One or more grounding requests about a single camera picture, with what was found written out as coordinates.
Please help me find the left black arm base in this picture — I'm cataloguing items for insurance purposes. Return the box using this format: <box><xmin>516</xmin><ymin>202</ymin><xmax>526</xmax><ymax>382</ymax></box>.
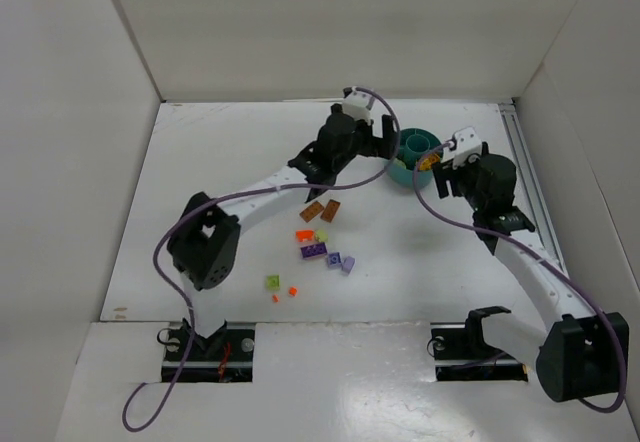
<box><xmin>156</xmin><ymin>320</ymin><xmax>255</xmax><ymax>383</ymax></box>

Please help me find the lavender square lego brick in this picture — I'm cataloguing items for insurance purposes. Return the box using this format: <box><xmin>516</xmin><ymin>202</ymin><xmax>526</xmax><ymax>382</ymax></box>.
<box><xmin>326</xmin><ymin>252</ymin><xmax>342</xmax><ymax>269</ymax></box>

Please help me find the green square lego brick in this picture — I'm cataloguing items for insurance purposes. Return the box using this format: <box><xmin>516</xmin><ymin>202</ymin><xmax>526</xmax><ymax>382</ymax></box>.
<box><xmin>265</xmin><ymin>274</ymin><xmax>280</xmax><ymax>292</ymax></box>

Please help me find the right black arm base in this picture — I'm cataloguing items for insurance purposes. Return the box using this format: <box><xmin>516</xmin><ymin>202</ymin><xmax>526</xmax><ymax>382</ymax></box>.
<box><xmin>427</xmin><ymin>306</ymin><xmax>528</xmax><ymax>382</ymax></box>

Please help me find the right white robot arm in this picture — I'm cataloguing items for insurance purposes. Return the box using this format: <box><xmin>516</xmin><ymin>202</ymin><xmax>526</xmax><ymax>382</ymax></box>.
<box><xmin>433</xmin><ymin>149</ymin><xmax>629</xmax><ymax>413</ymax></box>

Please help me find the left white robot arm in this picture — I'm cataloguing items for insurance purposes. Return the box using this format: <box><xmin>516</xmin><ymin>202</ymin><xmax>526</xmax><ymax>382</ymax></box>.
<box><xmin>159</xmin><ymin>104</ymin><xmax>399</xmax><ymax>356</ymax></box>

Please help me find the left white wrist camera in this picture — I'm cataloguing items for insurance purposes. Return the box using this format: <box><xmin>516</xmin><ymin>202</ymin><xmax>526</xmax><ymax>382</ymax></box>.
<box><xmin>341</xmin><ymin>87</ymin><xmax>375</xmax><ymax>125</ymax></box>

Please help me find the teal divided round container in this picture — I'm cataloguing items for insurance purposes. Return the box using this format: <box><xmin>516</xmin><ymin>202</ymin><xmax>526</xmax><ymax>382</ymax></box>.
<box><xmin>388</xmin><ymin>128</ymin><xmax>441</xmax><ymax>189</ymax></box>

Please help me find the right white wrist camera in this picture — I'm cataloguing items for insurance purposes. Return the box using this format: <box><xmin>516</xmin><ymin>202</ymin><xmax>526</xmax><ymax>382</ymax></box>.
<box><xmin>443</xmin><ymin>127</ymin><xmax>484</xmax><ymax>170</ymax></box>

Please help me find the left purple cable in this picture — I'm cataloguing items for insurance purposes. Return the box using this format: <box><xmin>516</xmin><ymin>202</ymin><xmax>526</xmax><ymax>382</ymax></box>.
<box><xmin>122</xmin><ymin>86</ymin><xmax>402</xmax><ymax>433</ymax></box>

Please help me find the pale green small lego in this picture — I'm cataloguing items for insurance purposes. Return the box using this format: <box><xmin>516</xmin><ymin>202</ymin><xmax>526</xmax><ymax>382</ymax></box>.
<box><xmin>314</xmin><ymin>229</ymin><xmax>328</xmax><ymax>243</ymax></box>

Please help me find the brown lego plate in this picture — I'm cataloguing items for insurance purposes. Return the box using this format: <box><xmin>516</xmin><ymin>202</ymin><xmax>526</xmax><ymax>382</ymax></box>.
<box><xmin>300</xmin><ymin>201</ymin><xmax>324</xmax><ymax>223</ymax></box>
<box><xmin>321</xmin><ymin>199</ymin><xmax>341</xmax><ymax>223</ymax></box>

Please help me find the orange lego dish piece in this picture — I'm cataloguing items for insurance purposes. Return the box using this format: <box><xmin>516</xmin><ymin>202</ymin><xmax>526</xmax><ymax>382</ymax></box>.
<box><xmin>295</xmin><ymin>229</ymin><xmax>315</xmax><ymax>243</ymax></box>

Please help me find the purple cable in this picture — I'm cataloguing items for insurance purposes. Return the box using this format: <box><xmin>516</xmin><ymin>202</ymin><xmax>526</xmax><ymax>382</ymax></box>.
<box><xmin>412</xmin><ymin>136</ymin><xmax>629</xmax><ymax>413</ymax></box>
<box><xmin>122</xmin><ymin>86</ymin><xmax>402</xmax><ymax>433</ymax></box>

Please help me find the dark purple lego brick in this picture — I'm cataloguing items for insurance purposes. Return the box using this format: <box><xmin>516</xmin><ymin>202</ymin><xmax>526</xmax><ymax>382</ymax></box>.
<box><xmin>300</xmin><ymin>242</ymin><xmax>328</xmax><ymax>260</ymax></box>

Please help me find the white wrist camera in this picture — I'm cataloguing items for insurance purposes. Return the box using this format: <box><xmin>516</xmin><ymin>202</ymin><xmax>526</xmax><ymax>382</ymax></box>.
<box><xmin>443</xmin><ymin>127</ymin><xmax>484</xmax><ymax>170</ymax></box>
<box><xmin>341</xmin><ymin>87</ymin><xmax>375</xmax><ymax>125</ymax></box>

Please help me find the lavender sloped lego brick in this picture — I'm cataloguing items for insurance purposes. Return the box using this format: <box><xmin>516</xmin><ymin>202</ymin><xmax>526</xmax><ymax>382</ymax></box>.
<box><xmin>341</xmin><ymin>256</ymin><xmax>356</xmax><ymax>275</ymax></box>

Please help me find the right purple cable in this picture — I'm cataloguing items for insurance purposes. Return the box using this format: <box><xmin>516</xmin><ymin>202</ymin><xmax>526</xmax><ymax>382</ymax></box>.
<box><xmin>412</xmin><ymin>136</ymin><xmax>629</xmax><ymax>413</ymax></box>

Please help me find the yellow orange lego brick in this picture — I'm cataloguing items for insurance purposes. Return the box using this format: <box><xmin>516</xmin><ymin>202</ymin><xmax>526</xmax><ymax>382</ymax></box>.
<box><xmin>417</xmin><ymin>153</ymin><xmax>441</xmax><ymax>172</ymax></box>

